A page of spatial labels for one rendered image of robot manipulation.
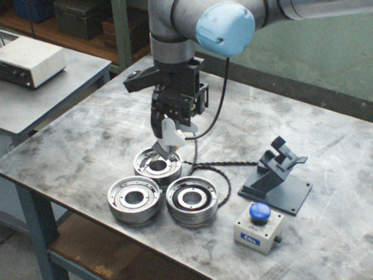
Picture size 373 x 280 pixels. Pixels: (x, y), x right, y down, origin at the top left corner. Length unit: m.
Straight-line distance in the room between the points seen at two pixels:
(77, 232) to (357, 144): 0.73
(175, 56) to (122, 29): 1.71
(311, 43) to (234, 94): 1.30
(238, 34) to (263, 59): 2.07
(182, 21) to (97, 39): 2.16
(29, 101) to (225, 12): 1.04
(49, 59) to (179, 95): 0.88
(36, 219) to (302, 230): 0.63
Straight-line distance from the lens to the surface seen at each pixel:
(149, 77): 0.96
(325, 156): 1.25
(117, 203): 1.08
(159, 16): 0.85
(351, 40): 2.61
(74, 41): 2.96
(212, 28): 0.76
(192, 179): 1.11
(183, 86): 0.92
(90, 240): 1.40
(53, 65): 1.77
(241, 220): 1.01
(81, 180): 1.19
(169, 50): 0.88
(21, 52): 1.80
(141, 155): 1.18
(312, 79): 2.77
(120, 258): 1.35
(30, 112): 1.65
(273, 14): 0.85
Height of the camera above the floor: 1.58
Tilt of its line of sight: 38 degrees down
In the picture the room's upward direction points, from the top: 2 degrees counter-clockwise
